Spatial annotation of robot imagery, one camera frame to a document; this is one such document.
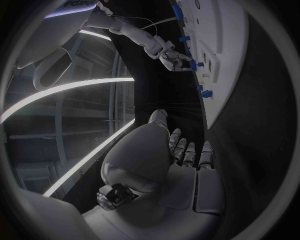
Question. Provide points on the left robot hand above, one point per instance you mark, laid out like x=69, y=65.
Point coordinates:
x=140, y=155

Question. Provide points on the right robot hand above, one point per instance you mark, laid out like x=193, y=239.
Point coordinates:
x=170, y=61

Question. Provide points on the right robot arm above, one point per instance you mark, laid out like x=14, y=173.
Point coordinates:
x=138, y=35

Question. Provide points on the white task board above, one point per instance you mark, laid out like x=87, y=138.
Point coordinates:
x=225, y=56

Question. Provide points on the blue peg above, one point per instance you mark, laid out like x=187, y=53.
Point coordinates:
x=199, y=87
x=184, y=38
x=200, y=64

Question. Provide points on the blue block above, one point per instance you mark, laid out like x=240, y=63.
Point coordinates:
x=177, y=12

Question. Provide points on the blue plug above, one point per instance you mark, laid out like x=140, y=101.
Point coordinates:
x=207, y=94

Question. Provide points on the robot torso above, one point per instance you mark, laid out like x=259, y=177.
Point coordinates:
x=49, y=37

